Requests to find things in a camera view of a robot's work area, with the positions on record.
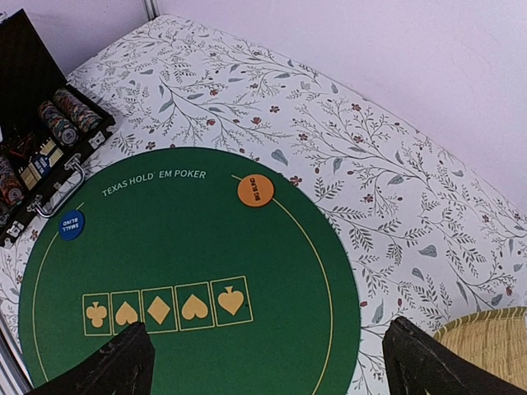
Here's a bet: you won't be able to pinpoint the black poker chip case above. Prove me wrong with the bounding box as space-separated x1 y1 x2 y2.
1 10 115 249

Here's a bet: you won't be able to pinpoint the orange big blind button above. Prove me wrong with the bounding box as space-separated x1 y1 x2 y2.
237 174 275 208

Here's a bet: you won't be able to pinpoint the upper near chip row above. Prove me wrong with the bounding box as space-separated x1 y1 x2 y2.
0 156 24 207

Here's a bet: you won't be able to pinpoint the floral white tablecloth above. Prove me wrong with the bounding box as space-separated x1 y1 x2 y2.
1 16 526 394

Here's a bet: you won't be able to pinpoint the chip row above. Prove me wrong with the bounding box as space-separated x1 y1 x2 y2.
38 100 80 147
0 156 24 207
53 88 102 132

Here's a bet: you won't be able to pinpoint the left aluminium frame post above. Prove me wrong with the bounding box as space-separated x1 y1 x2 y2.
142 0 160 21

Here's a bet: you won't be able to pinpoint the boxed texas holdem cards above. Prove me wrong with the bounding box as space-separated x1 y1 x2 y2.
18 137 63 190

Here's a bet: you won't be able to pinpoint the chrome case handle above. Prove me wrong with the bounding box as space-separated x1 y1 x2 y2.
26 153 86 219

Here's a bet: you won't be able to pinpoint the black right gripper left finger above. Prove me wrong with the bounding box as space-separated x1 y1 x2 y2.
30 322 155 394

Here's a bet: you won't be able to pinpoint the blue small blind button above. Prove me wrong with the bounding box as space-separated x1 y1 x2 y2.
58 210 85 241

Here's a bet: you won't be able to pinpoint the round green poker mat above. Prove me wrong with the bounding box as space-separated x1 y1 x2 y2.
18 148 360 394

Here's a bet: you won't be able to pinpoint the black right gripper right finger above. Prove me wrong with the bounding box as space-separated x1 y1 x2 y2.
382 317 526 395

